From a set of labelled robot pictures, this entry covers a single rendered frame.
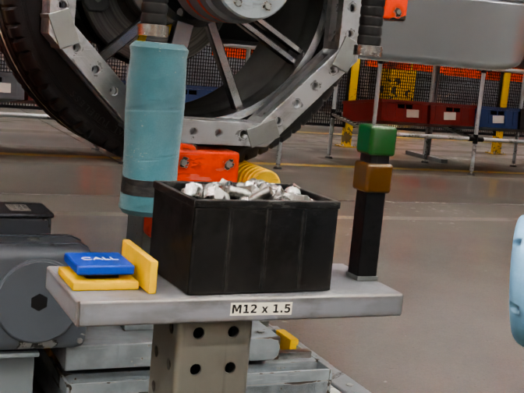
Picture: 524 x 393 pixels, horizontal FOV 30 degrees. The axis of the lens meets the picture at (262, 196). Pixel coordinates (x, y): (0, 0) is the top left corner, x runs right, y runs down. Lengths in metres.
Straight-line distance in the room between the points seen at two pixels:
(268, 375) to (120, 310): 0.71
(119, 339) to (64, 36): 0.54
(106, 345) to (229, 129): 0.42
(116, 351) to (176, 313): 0.57
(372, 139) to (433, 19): 0.97
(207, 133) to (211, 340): 0.50
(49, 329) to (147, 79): 0.44
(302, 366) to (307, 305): 0.67
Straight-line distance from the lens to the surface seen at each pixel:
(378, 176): 1.30
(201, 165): 1.62
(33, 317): 1.59
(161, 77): 1.45
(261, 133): 1.66
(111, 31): 2.04
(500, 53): 2.35
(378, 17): 1.49
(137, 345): 1.72
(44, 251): 1.59
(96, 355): 1.71
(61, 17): 1.54
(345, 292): 1.26
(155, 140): 1.46
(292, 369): 1.88
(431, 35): 2.24
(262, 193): 1.21
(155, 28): 1.34
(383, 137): 1.30
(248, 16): 1.48
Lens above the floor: 0.75
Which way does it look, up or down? 9 degrees down
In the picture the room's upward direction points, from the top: 5 degrees clockwise
